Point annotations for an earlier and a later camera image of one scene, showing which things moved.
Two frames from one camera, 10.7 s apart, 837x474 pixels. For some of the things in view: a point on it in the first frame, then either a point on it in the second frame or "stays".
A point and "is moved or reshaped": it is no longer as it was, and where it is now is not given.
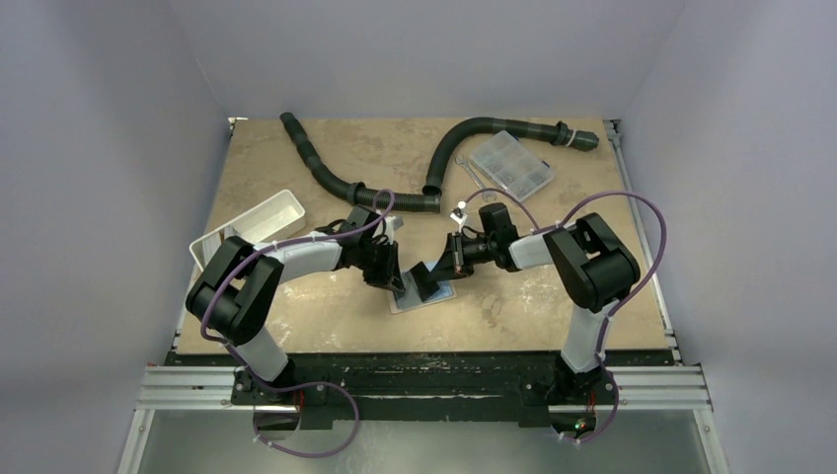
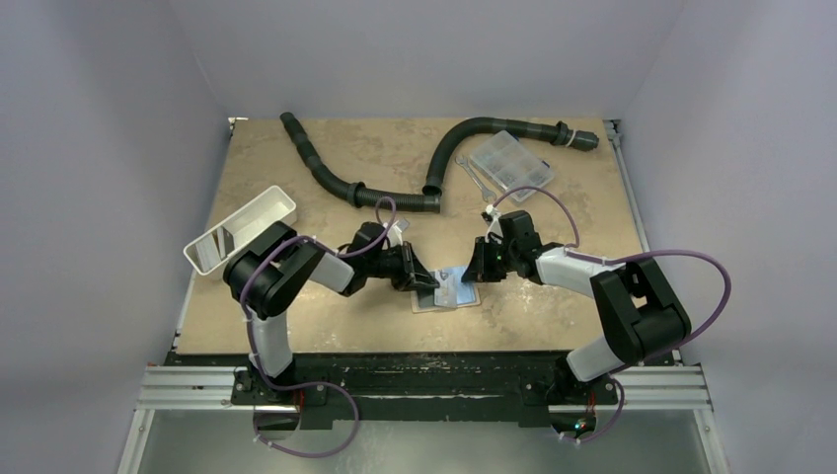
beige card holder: [412, 298] is moved or reshaped
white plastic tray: [276, 218] stays
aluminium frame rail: [187, 387] stays
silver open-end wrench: [492, 196] stays
